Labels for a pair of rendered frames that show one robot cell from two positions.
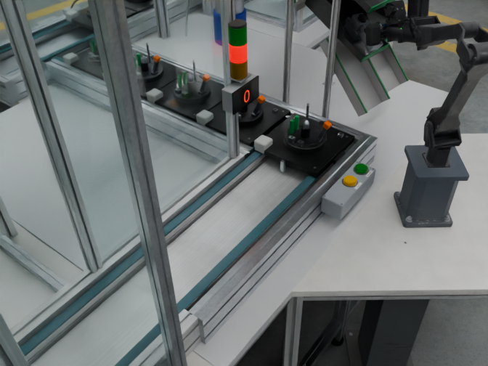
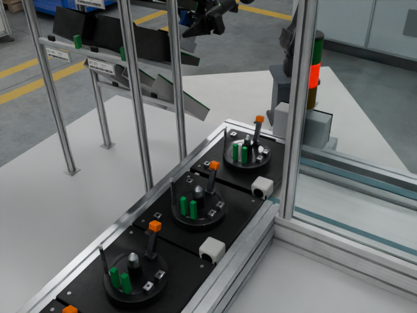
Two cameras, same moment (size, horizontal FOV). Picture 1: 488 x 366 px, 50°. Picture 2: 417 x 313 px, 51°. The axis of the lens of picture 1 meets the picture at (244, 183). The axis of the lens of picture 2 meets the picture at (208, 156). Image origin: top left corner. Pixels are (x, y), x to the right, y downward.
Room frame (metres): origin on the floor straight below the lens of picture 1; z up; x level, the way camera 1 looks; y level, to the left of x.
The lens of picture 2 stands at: (1.59, 0.81, 1.73)
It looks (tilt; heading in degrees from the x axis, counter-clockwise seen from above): 36 degrees down; 264
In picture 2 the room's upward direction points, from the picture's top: 2 degrees counter-clockwise
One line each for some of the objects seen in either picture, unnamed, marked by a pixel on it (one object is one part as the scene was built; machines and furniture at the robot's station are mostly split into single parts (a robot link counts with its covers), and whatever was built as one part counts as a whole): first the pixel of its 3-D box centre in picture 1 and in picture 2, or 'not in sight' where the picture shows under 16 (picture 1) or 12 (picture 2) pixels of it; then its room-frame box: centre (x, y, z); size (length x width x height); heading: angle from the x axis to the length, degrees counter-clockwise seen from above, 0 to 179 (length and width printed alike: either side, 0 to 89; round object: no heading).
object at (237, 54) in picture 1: (237, 51); not in sight; (1.30, 0.01, 1.33); 0.05 x 0.05 x 0.05
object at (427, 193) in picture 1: (428, 186); (291, 98); (1.15, -0.55, 0.96); 0.15 x 0.15 x 0.20; 89
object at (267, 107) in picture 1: (242, 104); (198, 198); (1.54, 0.00, 1.01); 0.24 x 0.24 x 0.13; 51
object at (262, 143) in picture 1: (263, 144); (262, 188); (1.36, -0.07, 0.97); 0.05 x 0.05 x 0.04; 51
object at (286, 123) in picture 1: (304, 142); (246, 161); (1.38, -0.20, 0.96); 0.24 x 0.24 x 0.02; 51
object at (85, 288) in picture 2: not in sight; (134, 266); (1.69, 0.19, 1.01); 0.24 x 0.24 x 0.13; 51
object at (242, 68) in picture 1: (238, 67); not in sight; (1.30, 0.01, 1.28); 0.05 x 0.05 x 0.05
